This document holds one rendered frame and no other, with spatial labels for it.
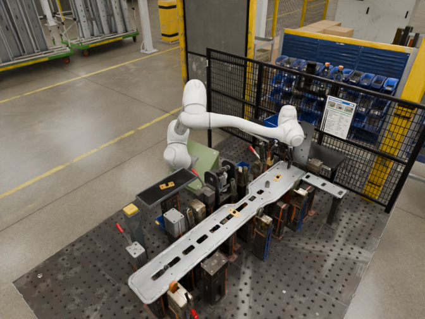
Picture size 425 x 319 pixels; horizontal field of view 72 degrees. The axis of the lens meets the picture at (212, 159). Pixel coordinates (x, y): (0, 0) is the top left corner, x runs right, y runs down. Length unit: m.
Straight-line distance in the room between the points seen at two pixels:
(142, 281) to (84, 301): 0.49
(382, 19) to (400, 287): 6.36
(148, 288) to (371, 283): 2.02
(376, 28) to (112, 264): 7.58
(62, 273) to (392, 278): 2.58
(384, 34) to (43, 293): 7.93
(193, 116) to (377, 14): 6.95
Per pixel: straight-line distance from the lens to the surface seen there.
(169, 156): 2.24
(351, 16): 8.46
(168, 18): 9.31
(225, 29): 4.11
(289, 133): 1.67
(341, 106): 2.31
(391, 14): 8.25
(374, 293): 2.97
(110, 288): 1.97
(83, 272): 2.10
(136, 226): 1.75
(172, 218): 1.66
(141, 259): 1.64
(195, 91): 1.81
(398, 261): 3.28
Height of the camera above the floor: 2.32
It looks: 36 degrees down
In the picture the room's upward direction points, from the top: straight up
